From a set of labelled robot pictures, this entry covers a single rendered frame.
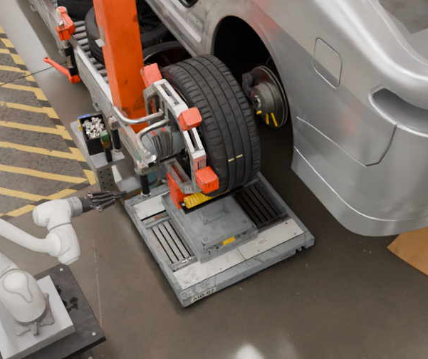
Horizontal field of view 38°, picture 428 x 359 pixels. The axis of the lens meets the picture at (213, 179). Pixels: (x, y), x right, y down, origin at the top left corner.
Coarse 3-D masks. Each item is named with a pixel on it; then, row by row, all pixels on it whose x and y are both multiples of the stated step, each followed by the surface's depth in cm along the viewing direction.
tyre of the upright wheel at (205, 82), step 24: (168, 72) 284; (192, 72) 277; (216, 72) 277; (192, 96) 269; (216, 96) 270; (240, 96) 273; (216, 120) 269; (240, 120) 272; (216, 144) 269; (240, 144) 274; (216, 168) 275; (240, 168) 281; (216, 192) 290
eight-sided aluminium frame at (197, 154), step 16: (160, 80) 283; (144, 96) 304; (160, 96) 280; (176, 96) 275; (176, 112) 269; (192, 128) 271; (176, 160) 318; (192, 160) 272; (176, 176) 311; (192, 176) 282; (192, 192) 292
